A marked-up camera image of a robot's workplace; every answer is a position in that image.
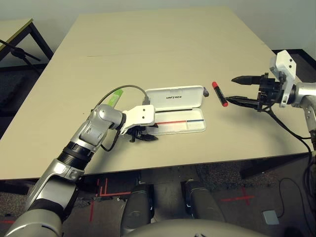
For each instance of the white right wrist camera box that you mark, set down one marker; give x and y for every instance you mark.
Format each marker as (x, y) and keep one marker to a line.
(286, 64)

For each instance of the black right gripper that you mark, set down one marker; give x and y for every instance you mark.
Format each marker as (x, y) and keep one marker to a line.
(267, 90)

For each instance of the black marker with red cap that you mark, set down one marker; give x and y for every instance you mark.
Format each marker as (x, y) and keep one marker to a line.
(219, 93)

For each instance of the grey square foot pedal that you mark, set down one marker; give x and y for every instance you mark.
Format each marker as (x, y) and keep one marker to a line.
(270, 217)

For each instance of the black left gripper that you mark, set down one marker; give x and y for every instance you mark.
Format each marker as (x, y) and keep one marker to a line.
(137, 133)

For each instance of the grey robot left leg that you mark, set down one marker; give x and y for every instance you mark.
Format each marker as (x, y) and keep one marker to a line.
(138, 209)

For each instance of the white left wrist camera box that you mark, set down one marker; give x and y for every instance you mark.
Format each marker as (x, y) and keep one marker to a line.
(143, 114)

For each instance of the red tape lines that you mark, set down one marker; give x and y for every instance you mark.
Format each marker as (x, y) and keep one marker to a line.
(106, 195)

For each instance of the black tripod stand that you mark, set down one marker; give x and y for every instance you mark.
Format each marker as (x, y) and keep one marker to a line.
(19, 52)

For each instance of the side table with black frame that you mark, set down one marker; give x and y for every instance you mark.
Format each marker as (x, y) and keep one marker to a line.
(14, 27)

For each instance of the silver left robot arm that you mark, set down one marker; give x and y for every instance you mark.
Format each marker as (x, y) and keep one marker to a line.
(86, 133)

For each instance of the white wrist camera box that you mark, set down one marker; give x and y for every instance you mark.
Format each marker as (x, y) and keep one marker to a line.
(286, 64)
(143, 114)

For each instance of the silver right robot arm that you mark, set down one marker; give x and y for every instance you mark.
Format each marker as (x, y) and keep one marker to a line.
(303, 91)

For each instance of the white hinged pencil case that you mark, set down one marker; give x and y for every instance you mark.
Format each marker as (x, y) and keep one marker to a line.
(177, 103)

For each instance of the red tape cross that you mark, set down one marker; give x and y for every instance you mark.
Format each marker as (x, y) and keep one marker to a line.
(244, 197)

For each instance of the grey robot right leg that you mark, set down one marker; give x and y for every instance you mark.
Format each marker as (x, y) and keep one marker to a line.
(202, 202)

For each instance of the grey robot leg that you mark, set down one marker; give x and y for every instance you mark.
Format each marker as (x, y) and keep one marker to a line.
(202, 202)
(138, 209)

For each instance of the light grey robot torso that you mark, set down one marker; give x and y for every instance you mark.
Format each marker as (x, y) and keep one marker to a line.
(197, 229)

